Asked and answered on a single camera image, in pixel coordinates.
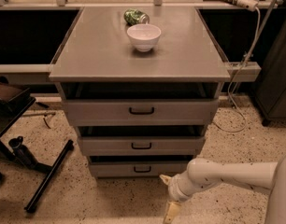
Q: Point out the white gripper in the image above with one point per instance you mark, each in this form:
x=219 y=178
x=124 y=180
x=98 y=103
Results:
x=175 y=189

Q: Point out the grey bottom drawer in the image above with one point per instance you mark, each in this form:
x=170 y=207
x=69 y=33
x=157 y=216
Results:
x=131 y=169

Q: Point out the grey drawer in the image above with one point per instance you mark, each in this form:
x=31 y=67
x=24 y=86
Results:
x=140 y=112
x=139 y=146
x=131 y=169

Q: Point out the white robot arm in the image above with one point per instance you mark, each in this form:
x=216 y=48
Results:
x=265 y=177

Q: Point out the grey drawer cabinet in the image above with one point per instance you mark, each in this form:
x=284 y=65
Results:
x=114 y=90

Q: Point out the grey top drawer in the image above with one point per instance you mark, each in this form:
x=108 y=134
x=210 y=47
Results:
x=140 y=112

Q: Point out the grey middle drawer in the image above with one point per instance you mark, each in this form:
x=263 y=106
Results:
x=139 y=146

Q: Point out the dark cabinet at right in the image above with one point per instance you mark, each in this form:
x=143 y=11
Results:
x=270 y=87

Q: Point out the black stand base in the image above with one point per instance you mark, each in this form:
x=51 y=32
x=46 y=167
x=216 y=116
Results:
x=25 y=157

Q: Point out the white ceramic bowl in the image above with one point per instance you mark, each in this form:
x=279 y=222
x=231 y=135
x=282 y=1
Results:
x=144 y=37

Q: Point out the dark tray on stand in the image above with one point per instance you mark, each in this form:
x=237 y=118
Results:
x=14 y=101

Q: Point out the grey rail frame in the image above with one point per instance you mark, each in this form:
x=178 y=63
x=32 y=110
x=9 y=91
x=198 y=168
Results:
x=242 y=70

